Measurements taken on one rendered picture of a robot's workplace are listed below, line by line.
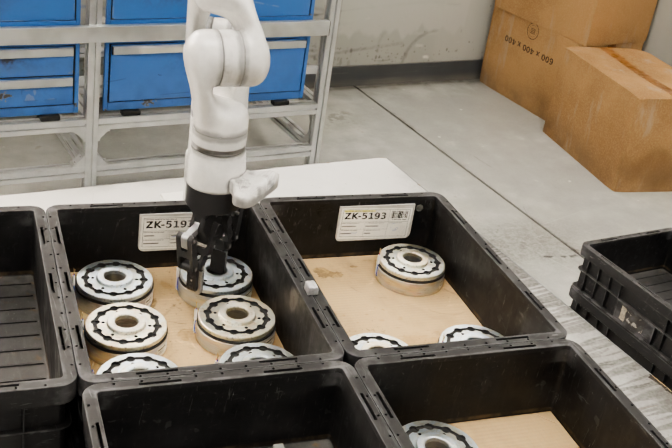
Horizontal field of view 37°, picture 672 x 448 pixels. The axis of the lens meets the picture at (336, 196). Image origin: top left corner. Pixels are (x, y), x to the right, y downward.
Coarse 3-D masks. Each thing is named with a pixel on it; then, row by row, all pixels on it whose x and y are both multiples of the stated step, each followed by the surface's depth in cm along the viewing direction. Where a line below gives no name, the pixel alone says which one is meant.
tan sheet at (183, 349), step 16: (160, 272) 145; (160, 288) 141; (160, 304) 138; (176, 304) 138; (176, 320) 135; (192, 320) 135; (176, 336) 132; (192, 336) 132; (176, 352) 128; (192, 352) 129; (208, 352) 129; (96, 368) 123
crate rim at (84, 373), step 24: (48, 216) 135; (264, 216) 143; (288, 264) 133; (72, 288) 120; (72, 312) 116; (312, 312) 123; (72, 336) 112; (264, 360) 113; (288, 360) 113; (312, 360) 114; (336, 360) 115
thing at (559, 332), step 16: (416, 192) 157; (432, 192) 158; (272, 208) 146; (448, 208) 154; (272, 224) 142; (464, 224) 150; (288, 240) 138; (480, 240) 146; (496, 256) 142; (304, 272) 131; (512, 272) 139; (320, 304) 125; (336, 320) 122; (544, 320) 129; (336, 336) 119; (512, 336) 124; (528, 336) 125; (544, 336) 125; (560, 336) 126; (352, 352) 116; (368, 352) 117; (384, 352) 117; (400, 352) 118; (416, 352) 118
